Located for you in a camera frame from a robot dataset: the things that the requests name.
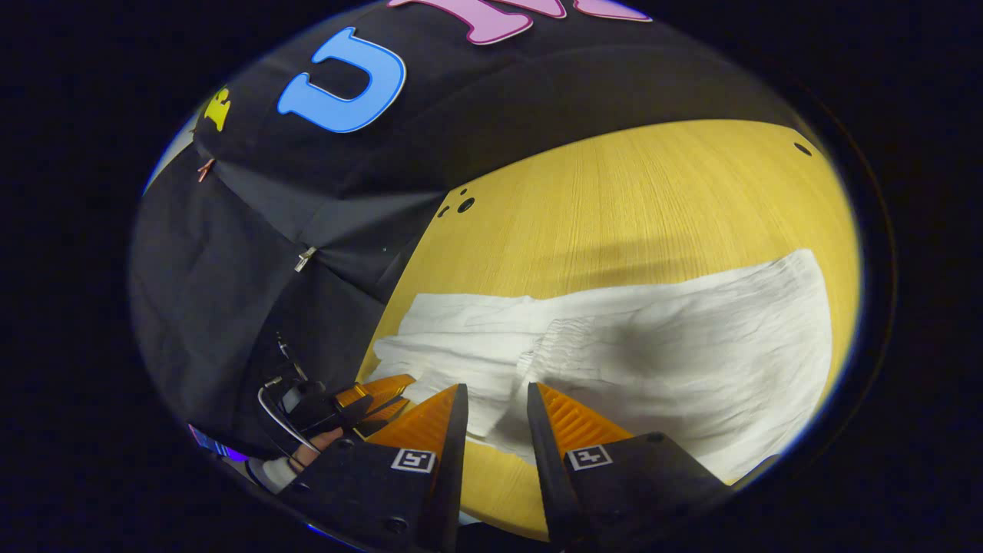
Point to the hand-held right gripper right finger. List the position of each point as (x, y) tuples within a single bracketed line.
[(549, 476)]

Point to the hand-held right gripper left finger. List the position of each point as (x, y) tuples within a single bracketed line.
[(449, 476)]

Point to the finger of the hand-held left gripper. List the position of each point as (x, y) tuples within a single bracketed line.
[(384, 413), (376, 388)]

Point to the white jeans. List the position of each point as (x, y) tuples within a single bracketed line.
[(691, 346)]

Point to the silver metal clip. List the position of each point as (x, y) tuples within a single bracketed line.
[(305, 259)]

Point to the black backdrop cloth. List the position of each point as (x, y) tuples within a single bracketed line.
[(230, 269)]

